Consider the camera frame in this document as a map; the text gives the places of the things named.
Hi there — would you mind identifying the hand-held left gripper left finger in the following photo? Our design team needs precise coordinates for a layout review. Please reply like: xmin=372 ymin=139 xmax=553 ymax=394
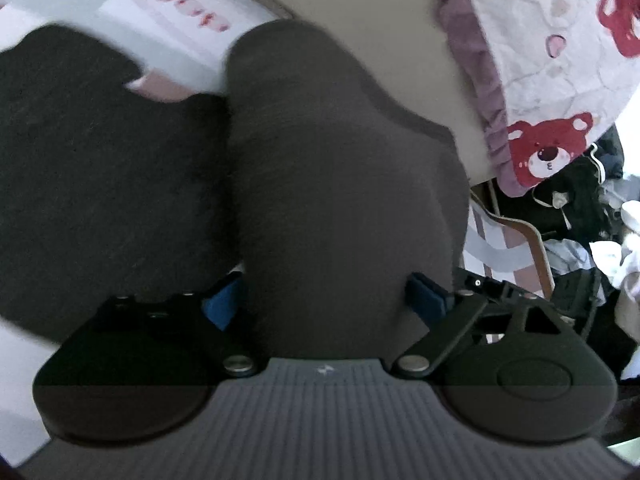
xmin=95 ymin=275 xmax=258 ymax=379

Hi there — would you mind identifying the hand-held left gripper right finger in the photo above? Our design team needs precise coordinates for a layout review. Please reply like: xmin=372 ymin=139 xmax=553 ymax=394
xmin=392 ymin=271 xmax=576 ymax=380

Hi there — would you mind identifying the brown knitted sweater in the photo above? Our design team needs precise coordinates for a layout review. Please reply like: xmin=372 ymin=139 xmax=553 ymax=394
xmin=0 ymin=19 xmax=471 ymax=361

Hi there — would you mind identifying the pile of dark clothes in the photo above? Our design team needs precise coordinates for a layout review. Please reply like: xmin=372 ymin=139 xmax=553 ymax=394
xmin=492 ymin=125 xmax=640 ymax=386

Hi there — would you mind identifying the white crumpled cloth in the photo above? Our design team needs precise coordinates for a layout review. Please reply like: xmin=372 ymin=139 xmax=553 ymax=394
xmin=590 ymin=232 xmax=640 ymax=321

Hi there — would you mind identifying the beige bed base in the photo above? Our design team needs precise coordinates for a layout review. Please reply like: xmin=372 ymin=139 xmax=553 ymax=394
xmin=197 ymin=0 xmax=501 ymax=186

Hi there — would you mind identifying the bear printed quilt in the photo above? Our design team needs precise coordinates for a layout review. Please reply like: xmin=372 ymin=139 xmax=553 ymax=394
xmin=407 ymin=0 xmax=640 ymax=197

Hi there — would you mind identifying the checked printed mat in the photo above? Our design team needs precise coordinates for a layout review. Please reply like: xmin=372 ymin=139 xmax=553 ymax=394
xmin=0 ymin=0 xmax=556 ymax=466

